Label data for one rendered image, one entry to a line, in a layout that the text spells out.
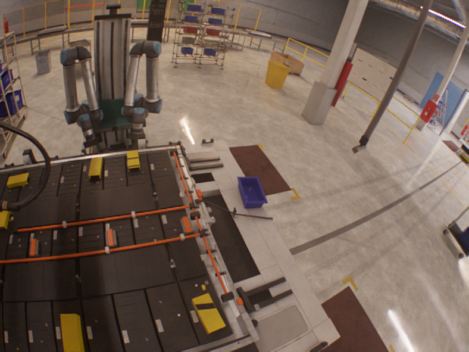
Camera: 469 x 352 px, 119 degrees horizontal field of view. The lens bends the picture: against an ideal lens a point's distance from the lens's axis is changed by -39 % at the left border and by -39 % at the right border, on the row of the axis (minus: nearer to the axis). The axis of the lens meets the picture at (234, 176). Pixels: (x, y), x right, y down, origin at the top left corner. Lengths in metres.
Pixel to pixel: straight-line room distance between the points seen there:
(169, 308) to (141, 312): 0.11
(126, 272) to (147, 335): 0.28
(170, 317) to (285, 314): 0.58
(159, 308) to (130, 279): 0.17
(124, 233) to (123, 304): 0.34
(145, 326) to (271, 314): 0.60
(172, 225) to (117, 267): 0.34
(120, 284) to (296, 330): 0.85
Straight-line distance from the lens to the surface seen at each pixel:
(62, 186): 1.42
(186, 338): 0.93
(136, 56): 1.98
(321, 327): 1.31
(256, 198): 1.54
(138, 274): 1.00
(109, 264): 1.04
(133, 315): 0.96
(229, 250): 1.35
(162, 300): 0.96
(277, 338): 1.19
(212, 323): 0.90
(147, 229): 1.11
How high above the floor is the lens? 1.93
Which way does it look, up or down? 42 degrees down
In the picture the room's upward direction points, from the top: 16 degrees clockwise
